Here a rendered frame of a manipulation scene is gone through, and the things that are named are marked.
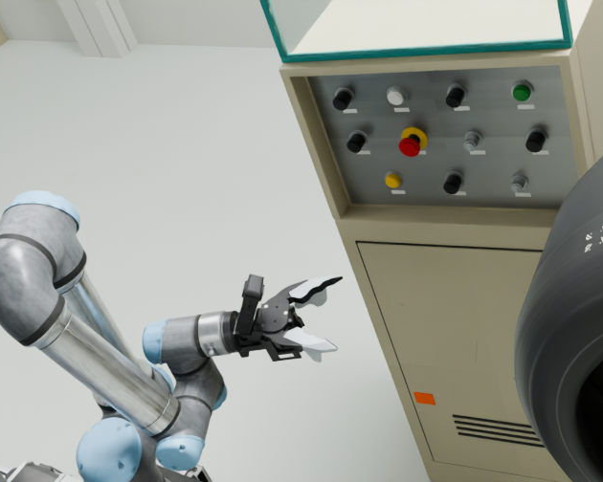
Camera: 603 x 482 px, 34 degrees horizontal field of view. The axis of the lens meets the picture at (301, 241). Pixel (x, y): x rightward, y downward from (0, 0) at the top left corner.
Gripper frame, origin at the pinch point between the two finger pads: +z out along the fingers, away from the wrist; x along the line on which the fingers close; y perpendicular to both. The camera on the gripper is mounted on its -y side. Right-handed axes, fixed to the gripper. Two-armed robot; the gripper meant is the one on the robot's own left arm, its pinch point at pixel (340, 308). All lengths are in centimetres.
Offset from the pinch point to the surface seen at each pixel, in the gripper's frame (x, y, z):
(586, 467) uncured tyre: 38, -10, 36
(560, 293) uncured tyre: 32, -35, 37
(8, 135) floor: -267, 144, -236
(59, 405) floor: -75, 118, -137
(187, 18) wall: -322, 135, -142
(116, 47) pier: -327, 145, -189
